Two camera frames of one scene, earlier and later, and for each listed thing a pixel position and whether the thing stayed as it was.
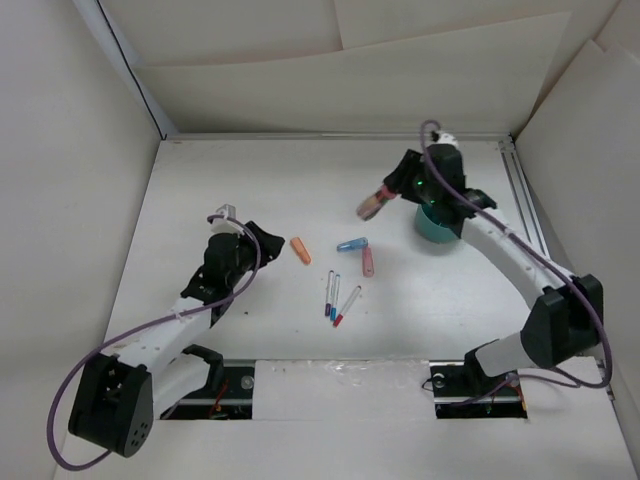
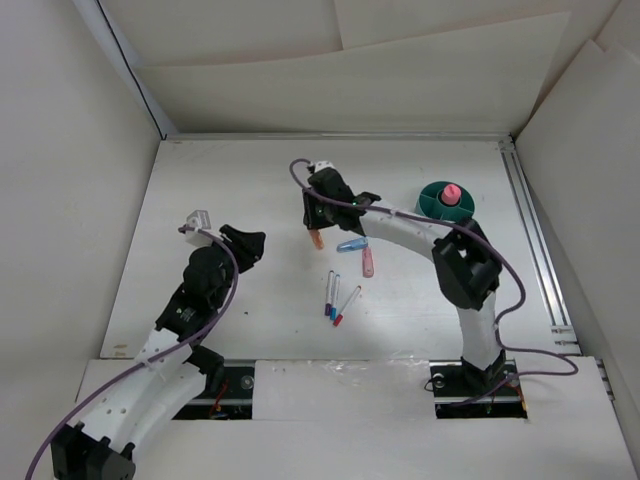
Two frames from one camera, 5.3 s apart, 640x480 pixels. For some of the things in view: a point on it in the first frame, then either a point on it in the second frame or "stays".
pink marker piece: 367,262 stays
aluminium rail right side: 525,198 stays
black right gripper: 402,173 -> 313,219
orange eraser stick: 300,250 -> 317,238
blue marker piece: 352,245 stays
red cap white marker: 344,311 stays
